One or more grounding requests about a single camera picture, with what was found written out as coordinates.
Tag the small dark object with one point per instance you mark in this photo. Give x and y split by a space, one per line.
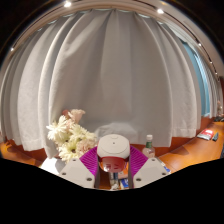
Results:
215 136

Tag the white curtain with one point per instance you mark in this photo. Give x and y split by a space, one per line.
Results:
116 66

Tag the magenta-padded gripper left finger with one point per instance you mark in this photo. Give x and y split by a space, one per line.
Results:
78 171

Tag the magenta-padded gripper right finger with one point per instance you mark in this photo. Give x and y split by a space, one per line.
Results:
150 170

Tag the red and white box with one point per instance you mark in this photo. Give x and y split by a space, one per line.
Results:
205 134

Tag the clear green-labelled drink bottle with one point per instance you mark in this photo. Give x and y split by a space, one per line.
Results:
149 150

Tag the white and pink flowers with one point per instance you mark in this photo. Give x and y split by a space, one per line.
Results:
66 136

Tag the blue flat book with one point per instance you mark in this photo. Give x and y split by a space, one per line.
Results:
124 183

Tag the white ceramic vase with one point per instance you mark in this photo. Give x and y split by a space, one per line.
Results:
53 165

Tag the window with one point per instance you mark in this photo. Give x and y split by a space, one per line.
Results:
200 83

